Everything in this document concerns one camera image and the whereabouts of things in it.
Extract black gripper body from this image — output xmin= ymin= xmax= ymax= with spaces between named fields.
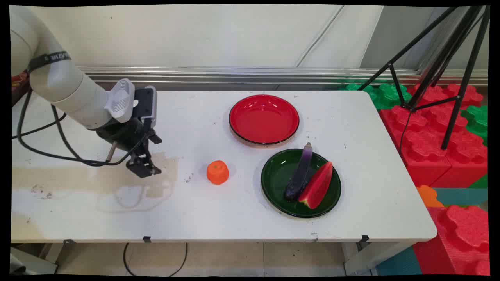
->
xmin=96 ymin=117 xmax=154 ymax=153

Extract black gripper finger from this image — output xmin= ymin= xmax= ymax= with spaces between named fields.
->
xmin=142 ymin=133 xmax=163 ymax=175
xmin=125 ymin=155 xmax=151 ymax=179

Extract purple toy eggplant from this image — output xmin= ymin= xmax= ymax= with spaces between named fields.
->
xmin=284 ymin=142 xmax=314 ymax=202

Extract orange toy fruit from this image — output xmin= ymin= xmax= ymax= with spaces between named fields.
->
xmin=206 ymin=160 xmax=230 ymax=185

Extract red round plate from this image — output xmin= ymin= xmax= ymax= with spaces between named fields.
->
xmin=229 ymin=94 xmax=300 ymax=146

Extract dark green round plate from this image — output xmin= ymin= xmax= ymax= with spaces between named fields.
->
xmin=261 ymin=149 xmax=342 ymax=219

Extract red toy watermelon slice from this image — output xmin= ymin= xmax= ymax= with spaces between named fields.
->
xmin=298 ymin=161 xmax=334 ymax=210

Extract white table leg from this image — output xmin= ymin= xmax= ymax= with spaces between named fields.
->
xmin=343 ymin=240 xmax=415 ymax=276

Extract green foam block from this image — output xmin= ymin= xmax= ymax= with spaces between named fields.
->
xmin=460 ymin=105 xmax=489 ymax=146
xmin=339 ymin=82 xmax=413 ymax=110

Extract orange foam piece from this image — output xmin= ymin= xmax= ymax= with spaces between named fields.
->
xmin=416 ymin=185 xmax=445 ymax=208

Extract teal foam floor mat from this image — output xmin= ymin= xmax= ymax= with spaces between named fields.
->
xmin=432 ymin=187 xmax=489 ymax=207

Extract black tripod stand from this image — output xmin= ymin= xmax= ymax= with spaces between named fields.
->
xmin=357 ymin=6 xmax=491 ymax=151

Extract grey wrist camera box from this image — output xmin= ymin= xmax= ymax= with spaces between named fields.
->
xmin=105 ymin=78 xmax=157 ymax=128

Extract black floor cable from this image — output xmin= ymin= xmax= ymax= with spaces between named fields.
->
xmin=123 ymin=243 xmax=188 ymax=277

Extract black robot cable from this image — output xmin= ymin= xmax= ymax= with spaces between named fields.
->
xmin=12 ymin=88 xmax=157 ymax=167

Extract black printed arm strap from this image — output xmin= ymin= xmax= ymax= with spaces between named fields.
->
xmin=27 ymin=51 xmax=72 ymax=73

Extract silver metal wall rail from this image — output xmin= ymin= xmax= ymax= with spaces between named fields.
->
xmin=77 ymin=66 xmax=489 ymax=87

